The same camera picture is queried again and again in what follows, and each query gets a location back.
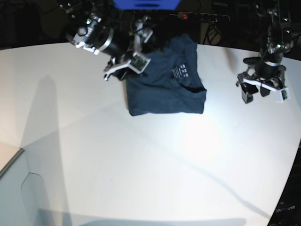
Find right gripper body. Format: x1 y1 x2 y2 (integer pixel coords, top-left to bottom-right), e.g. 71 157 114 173
103 16 153 81

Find black power strip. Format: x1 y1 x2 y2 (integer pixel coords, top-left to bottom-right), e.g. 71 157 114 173
177 12 230 23

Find blue plastic bin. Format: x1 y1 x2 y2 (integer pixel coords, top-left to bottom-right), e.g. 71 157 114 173
113 0 180 10

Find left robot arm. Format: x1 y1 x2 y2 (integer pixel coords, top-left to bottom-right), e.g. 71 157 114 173
236 0 295 104

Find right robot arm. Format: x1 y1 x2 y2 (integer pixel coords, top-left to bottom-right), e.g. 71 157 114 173
56 0 154 81

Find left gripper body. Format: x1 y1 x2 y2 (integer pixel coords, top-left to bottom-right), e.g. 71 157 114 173
236 62 291 104

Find dark blue t-shirt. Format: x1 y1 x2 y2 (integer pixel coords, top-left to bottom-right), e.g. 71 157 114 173
126 34 206 116

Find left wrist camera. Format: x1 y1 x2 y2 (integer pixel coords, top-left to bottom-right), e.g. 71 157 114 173
276 87 291 103

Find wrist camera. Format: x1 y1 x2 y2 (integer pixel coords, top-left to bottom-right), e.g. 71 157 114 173
129 52 151 74
276 87 291 103

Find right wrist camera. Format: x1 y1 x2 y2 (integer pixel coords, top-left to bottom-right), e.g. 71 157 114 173
129 52 151 74

